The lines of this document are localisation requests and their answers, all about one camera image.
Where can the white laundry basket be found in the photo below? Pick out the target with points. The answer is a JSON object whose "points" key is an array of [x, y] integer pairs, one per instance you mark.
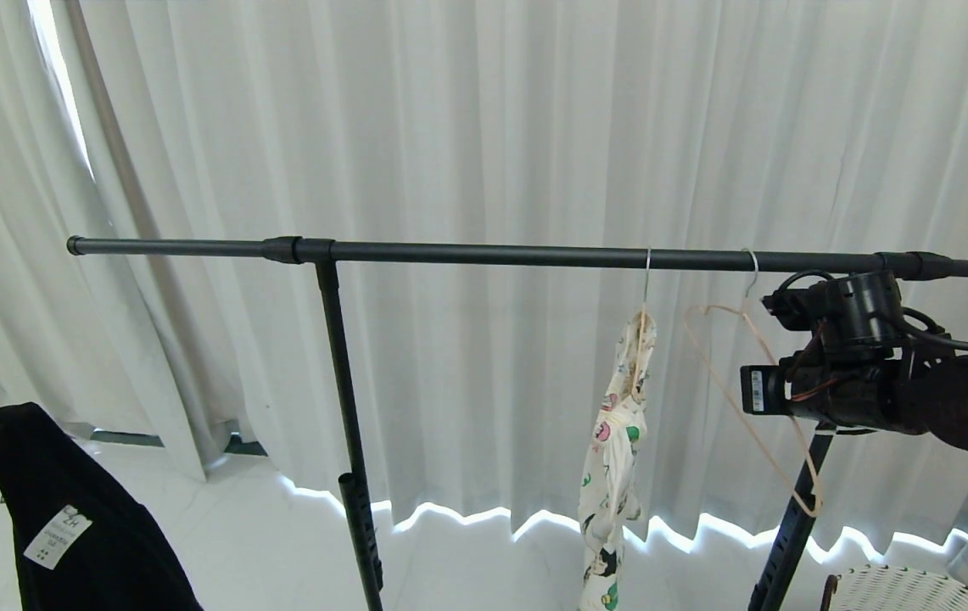
{"points": [[908, 590]]}

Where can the cream printed garment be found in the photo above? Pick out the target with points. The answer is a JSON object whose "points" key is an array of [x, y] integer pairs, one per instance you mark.
{"points": [[615, 458]]}

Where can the black clothes rack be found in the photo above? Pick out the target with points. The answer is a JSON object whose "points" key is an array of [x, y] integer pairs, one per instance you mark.
{"points": [[534, 255]]}

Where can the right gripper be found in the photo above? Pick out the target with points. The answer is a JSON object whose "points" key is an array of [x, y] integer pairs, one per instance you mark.
{"points": [[840, 399]]}

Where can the black garment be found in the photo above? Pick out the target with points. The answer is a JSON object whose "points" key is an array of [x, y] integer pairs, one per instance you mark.
{"points": [[68, 475]]}

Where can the pink clothes hanger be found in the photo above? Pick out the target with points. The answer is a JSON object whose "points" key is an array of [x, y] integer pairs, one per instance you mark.
{"points": [[808, 475], [646, 280]]}

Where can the white curtain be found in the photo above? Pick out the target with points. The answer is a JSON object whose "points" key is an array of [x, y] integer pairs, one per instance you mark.
{"points": [[450, 127]]}

